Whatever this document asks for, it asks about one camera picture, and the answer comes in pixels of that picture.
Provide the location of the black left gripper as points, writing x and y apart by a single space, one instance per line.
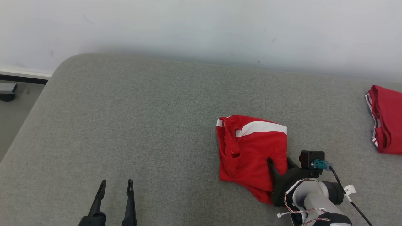
92 220

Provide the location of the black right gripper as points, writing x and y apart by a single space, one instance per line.
289 180

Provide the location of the red shorts with white trim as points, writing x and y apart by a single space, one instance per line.
251 153

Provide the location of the red shirt with white sleeves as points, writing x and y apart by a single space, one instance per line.
389 122

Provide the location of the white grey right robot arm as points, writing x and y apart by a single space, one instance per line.
314 197

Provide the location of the grey fabric sofa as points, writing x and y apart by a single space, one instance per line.
125 125

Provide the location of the grey metal base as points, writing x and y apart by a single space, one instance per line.
6 88

